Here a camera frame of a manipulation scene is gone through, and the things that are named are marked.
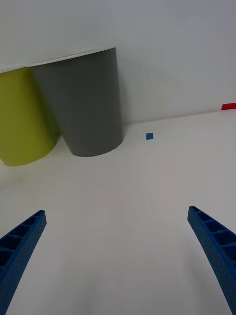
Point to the yellow-green plastic waste bin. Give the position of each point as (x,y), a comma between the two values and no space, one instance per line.
(22,118)

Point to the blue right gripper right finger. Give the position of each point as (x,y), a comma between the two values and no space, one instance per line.
(216,248)

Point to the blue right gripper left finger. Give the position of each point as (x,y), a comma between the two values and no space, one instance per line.
(22,243)

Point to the grey plastic waste bin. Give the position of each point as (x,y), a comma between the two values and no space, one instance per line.
(86,105)

